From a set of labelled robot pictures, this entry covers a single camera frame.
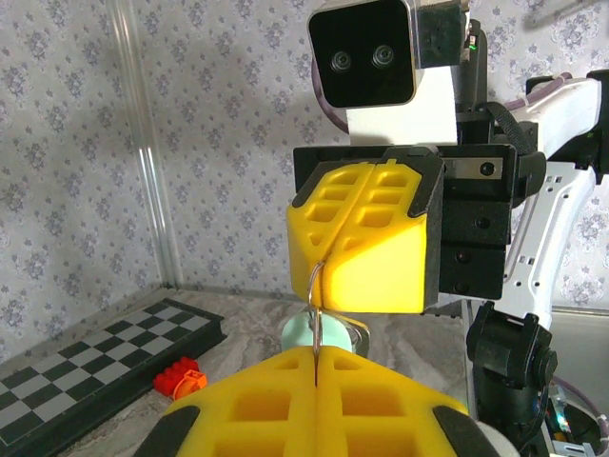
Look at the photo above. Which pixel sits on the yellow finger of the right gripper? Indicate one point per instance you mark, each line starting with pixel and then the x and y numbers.
pixel 304 238
pixel 380 266

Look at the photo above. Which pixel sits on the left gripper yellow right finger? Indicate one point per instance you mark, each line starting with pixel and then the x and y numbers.
pixel 380 409

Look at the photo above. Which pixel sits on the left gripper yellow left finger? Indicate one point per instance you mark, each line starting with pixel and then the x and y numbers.
pixel 257 409

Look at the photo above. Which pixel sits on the key with green cap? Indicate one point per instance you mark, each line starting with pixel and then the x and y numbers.
pixel 297 333

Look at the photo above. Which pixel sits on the metal keyring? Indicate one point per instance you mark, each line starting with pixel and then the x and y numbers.
pixel 315 333

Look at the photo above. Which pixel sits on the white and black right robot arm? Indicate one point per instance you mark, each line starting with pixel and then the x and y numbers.
pixel 547 228

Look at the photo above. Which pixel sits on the orange curved toy piece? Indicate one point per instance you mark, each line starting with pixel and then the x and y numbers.
pixel 195 381

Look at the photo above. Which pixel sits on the red toy brick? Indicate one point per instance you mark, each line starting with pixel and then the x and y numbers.
pixel 166 381

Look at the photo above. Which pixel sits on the folded black and grey chessboard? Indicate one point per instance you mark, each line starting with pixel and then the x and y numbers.
pixel 95 371

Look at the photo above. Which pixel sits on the small circuit board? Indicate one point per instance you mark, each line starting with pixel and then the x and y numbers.
pixel 560 409

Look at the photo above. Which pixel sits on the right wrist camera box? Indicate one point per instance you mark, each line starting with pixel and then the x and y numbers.
pixel 361 57

